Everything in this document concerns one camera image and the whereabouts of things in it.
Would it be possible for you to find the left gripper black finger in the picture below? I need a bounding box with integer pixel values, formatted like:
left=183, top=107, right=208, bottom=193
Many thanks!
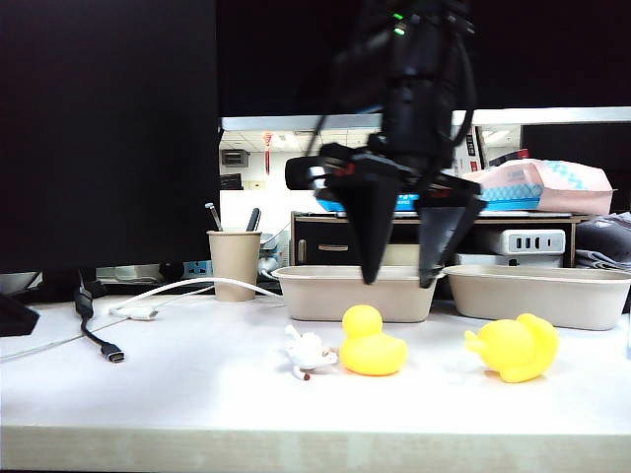
left=0, top=292, right=41, bottom=338

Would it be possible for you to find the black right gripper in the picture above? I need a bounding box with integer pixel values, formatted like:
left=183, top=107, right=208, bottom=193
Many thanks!
left=317, top=141, right=485, bottom=291

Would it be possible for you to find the yellow rubber duck head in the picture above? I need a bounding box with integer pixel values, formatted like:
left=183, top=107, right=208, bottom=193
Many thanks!
left=338, top=304, right=410, bottom=377

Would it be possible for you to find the small white plush doll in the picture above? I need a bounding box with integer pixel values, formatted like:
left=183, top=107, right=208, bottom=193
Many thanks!
left=282, top=324, right=341, bottom=383

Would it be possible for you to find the yellow rubber duck wide body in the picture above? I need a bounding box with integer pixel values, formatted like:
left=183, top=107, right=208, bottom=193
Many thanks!
left=463, top=312, right=561, bottom=384

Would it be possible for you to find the beige box under shelf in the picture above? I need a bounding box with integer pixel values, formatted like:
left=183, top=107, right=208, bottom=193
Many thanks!
left=382, top=241, right=446, bottom=269

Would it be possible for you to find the flat white box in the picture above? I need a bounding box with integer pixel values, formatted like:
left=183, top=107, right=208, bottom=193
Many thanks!
left=450, top=251, right=564, bottom=270

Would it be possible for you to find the beige paper pulp box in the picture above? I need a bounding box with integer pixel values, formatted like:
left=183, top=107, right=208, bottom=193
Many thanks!
left=271, top=265, right=447, bottom=324
left=441, top=265, right=631, bottom=332

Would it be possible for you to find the blue wet wipes pack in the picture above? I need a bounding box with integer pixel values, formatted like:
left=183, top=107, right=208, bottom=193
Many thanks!
left=315, top=189, right=426, bottom=215

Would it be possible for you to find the black monitor stand base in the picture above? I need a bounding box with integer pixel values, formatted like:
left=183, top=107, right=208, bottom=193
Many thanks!
left=0, top=268, right=107, bottom=312

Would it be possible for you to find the wooden desk shelf organiser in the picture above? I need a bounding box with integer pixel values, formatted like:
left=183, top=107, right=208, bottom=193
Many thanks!
left=289, top=210, right=591, bottom=270

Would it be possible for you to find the white red background sign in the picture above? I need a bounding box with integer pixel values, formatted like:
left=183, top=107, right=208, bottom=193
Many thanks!
left=462, top=125, right=489, bottom=174

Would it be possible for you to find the black office chair headrest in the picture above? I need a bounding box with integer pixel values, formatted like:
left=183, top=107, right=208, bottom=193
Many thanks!
left=284, top=156, right=327, bottom=192

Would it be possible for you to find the white USB power strip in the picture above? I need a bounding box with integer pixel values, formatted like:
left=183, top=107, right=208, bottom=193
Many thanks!
left=474, top=228, right=567, bottom=257

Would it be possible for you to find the pink tissue pack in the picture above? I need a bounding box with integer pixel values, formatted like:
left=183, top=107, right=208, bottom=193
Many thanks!
left=459, top=158, right=618, bottom=216

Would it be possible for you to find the brown paper cup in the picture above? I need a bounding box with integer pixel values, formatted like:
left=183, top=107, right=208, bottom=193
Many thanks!
left=206, top=230, right=264, bottom=304

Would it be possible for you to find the blue white power socket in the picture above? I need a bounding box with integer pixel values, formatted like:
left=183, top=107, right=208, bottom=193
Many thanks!
left=182, top=259, right=215, bottom=279

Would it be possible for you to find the silver pen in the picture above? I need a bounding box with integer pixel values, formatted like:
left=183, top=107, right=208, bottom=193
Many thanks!
left=204, top=202, right=225, bottom=233

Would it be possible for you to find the dark background screen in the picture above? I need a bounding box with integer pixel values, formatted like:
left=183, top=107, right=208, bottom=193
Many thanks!
left=520, top=122, right=631, bottom=217

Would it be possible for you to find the grey folded cloth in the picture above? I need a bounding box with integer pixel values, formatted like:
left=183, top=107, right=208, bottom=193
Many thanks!
left=573, top=211, right=631, bottom=275

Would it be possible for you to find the large black monitor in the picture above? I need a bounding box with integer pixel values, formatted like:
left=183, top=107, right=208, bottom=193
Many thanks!
left=0, top=0, right=221, bottom=276

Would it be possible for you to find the black monitor with silver edge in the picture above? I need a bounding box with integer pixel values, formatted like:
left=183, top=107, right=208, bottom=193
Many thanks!
left=216, top=0, right=631, bottom=133

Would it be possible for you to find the thin white cable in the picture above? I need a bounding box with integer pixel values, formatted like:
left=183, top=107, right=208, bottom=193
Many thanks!
left=0, top=317, right=125, bottom=364

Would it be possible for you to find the black USB-C cable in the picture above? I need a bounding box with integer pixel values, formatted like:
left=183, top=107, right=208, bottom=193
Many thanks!
left=73, top=269, right=127, bottom=368

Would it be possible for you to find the white cable with flat connector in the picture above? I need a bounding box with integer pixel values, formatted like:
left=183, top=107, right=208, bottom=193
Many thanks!
left=107, top=276, right=287, bottom=323

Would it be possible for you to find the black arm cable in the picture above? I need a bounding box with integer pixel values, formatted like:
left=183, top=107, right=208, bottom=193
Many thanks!
left=416, top=9, right=478, bottom=198
left=305, top=114, right=330, bottom=155

